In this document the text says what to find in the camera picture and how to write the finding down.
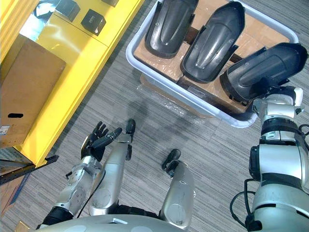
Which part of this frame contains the cardboard box with blue print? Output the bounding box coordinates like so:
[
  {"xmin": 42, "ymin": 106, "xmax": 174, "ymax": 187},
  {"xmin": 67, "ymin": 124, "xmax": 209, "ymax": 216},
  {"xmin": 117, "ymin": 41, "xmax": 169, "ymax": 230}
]
[{"xmin": 0, "ymin": 173, "xmax": 31, "ymax": 218}]

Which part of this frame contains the dark robot foot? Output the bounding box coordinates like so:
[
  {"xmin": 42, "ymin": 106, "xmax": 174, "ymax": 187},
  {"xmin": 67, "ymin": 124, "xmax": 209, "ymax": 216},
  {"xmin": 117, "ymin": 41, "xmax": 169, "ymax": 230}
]
[
  {"xmin": 161, "ymin": 148, "xmax": 182, "ymax": 178},
  {"xmin": 125, "ymin": 118, "xmax": 137, "ymax": 136}
]

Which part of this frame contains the black plastic housing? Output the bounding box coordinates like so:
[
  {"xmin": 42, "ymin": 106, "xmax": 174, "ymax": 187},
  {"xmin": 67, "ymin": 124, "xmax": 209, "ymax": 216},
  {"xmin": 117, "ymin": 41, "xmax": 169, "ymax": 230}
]
[
  {"xmin": 219, "ymin": 43, "xmax": 309, "ymax": 107},
  {"xmin": 180, "ymin": 0, "xmax": 246, "ymax": 84},
  {"xmin": 144, "ymin": 0, "xmax": 200, "ymax": 59}
]

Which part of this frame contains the black metal shelf bracket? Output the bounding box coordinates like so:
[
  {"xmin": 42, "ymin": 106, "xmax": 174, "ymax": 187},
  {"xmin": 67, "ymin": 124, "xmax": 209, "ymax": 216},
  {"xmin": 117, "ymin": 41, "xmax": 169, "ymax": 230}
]
[{"xmin": 0, "ymin": 155, "xmax": 59, "ymax": 186}]

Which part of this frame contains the dark left robot foot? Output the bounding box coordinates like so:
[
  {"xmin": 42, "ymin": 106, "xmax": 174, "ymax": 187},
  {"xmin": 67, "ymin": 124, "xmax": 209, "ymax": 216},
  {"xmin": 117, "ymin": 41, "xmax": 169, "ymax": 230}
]
[{"xmin": 125, "ymin": 118, "xmax": 137, "ymax": 136}]

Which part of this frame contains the brown cardboard box with label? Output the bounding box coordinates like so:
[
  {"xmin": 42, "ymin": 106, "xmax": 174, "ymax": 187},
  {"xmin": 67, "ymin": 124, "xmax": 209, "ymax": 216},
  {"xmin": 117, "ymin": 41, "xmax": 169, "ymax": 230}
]
[{"xmin": 177, "ymin": 72, "xmax": 253, "ymax": 115}]

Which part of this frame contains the pale grey plastic bin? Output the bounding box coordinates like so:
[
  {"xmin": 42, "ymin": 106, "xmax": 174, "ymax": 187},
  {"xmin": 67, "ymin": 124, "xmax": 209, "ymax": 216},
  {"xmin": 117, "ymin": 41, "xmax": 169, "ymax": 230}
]
[{"xmin": 125, "ymin": 0, "xmax": 300, "ymax": 129}]

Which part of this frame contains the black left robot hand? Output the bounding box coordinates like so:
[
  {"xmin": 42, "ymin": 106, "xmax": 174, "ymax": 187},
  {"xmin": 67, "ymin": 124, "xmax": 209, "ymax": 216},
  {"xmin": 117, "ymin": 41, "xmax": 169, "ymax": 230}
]
[{"xmin": 81, "ymin": 121, "xmax": 123, "ymax": 162}]

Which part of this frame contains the silver robot torso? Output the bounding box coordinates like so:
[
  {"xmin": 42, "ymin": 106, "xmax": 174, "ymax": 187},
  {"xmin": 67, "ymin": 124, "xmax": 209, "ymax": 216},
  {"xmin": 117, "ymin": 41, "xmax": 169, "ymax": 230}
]
[{"xmin": 36, "ymin": 212, "xmax": 190, "ymax": 232}]

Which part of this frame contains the large brown cardboard box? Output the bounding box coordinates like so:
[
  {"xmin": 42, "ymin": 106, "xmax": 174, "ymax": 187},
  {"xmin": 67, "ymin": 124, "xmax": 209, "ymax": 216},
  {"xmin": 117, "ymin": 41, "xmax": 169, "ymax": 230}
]
[{"xmin": 0, "ymin": 33, "xmax": 67, "ymax": 148}]

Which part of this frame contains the silver left robot leg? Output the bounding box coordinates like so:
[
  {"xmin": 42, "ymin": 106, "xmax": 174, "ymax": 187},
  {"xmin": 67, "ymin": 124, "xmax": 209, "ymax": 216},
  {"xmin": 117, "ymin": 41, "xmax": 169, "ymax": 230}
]
[{"xmin": 88, "ymin": 131, "xmax": 134, "ymax": 218}]

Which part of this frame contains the brown taped cardboard box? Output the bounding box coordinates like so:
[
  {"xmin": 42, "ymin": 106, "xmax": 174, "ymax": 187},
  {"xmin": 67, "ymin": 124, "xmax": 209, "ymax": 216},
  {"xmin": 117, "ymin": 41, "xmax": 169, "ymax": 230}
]
[{"xmin": 133, "ymin": 41, "xmax": 191, "ymax": 82}]

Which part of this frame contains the silver right robot leg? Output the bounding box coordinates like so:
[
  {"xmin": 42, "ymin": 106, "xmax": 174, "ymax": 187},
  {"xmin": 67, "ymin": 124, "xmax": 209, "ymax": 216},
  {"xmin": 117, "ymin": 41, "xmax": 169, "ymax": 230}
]
[{"xmin": 159, "ymin": 160, "xmax": 195, "ymax": 230}]

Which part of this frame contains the dark right robot foot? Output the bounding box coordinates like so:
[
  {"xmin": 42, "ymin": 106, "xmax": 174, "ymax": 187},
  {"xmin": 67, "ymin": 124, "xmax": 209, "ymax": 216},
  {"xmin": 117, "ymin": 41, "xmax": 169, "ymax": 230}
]
[{"xmin": 161, "ymin": 148, "xmax": 182, "ymax": 178}]

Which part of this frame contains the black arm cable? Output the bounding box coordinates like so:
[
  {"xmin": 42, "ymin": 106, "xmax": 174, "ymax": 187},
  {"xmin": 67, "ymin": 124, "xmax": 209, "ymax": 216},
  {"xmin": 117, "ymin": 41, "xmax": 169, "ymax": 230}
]
[{"xmin": 229, "ymin": 178, "xmax": 263, "ymax": 229}]

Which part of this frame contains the wrapped cardboard box under bin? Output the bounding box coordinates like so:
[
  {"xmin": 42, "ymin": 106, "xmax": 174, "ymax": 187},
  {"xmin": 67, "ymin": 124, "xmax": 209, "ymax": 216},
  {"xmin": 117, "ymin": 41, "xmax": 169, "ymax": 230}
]
[{"xmin": 139, "ymin": 74, "xmax": 219, "ymax": 119}]

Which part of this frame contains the small black cube box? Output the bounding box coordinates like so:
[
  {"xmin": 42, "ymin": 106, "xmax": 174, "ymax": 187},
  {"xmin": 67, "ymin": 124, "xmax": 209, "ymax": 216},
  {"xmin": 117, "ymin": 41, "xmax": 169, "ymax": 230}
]
[
  {"xmin": 55, "ymin": 0, "xmax": 81, "ymax": 23},
  {"xmin": 101, "ymin": 0, "xmax": 120, "ymax": 8},
  {"xmin": 80, "ymin": 9, "xmax": 107, "ymax": 37}
]

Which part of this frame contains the yellow metal shelf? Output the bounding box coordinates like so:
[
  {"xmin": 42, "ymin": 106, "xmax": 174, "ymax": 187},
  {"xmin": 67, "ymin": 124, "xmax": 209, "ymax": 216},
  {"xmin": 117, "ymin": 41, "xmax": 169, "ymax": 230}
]
[{"xmin": 0, "ymin": 0, "xmax": 146, "ymax": 169}]

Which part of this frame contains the silver robot leg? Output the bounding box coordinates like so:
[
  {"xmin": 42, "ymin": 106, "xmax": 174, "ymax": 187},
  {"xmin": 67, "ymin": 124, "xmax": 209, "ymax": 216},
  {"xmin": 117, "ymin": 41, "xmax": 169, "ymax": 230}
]
[
  {"xmin": 88, "ymin": 131, "xmax": 134, "ymax": 218},
  {"xmin": 159, "ymin": 160, "xmax": 195, "ymax": 230}
]

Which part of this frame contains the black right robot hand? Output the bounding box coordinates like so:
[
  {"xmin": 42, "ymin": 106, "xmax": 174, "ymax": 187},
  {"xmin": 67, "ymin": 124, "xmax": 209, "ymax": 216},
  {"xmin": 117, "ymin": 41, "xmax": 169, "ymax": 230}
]
[{"xmin": 260, "ymin": 76, "xmax": 304, "ymax": 106}]

